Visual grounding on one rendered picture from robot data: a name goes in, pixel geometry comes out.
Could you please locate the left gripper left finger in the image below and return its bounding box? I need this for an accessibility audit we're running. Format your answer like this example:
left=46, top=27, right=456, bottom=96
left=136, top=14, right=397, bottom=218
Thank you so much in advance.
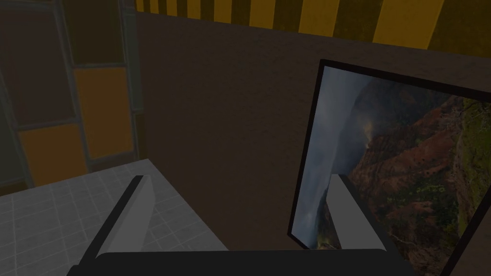
left=78, top=174, right=156, bottom=266

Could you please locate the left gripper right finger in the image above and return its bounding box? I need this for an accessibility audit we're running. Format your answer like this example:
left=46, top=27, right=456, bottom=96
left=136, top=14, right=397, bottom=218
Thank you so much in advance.
left=326, top=173, right=397, bottom=254

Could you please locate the black framed landscape picture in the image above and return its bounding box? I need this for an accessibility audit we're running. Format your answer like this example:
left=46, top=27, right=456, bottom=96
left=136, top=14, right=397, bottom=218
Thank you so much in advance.
left=287, top=58, right=491, bottom=276

